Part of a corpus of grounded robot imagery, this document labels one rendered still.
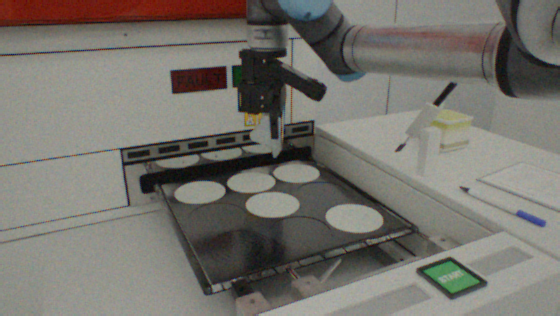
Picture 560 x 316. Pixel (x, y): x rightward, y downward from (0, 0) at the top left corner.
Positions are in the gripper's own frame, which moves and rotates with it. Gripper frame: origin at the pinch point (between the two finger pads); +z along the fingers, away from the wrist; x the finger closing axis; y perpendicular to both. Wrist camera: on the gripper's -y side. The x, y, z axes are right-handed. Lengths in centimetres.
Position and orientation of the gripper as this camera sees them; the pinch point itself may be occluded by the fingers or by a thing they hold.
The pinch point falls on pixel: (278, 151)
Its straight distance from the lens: 84.7
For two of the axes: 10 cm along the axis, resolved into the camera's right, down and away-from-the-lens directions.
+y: -9.8, -0.6, 1.6
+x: -1.8, 3.6, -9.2
